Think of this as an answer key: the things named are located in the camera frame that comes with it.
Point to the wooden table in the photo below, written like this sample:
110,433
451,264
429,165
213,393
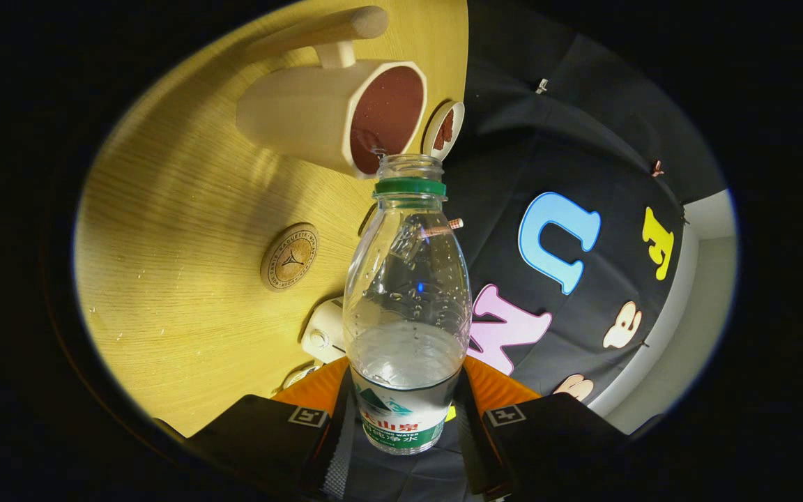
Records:
185,244

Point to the white clip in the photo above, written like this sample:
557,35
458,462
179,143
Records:
542,86

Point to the white oval plate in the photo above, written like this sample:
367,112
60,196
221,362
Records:
457,118

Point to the dark red sausage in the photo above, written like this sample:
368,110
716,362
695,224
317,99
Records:
445,129

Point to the clear plastic juice bottle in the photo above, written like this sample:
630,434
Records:
405,404

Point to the white toaster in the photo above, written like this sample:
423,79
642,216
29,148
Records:
325,331

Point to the white divided bean dish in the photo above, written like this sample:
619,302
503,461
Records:
300,376

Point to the black backdrop cloth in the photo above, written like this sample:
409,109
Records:
506,153

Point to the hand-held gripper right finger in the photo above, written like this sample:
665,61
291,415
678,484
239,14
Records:
475,446

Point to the round cork coaster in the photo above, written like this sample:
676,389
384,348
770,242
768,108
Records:
289,256

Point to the pink clip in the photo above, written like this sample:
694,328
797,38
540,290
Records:
656,168

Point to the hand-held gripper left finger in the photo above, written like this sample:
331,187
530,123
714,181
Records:
339,446

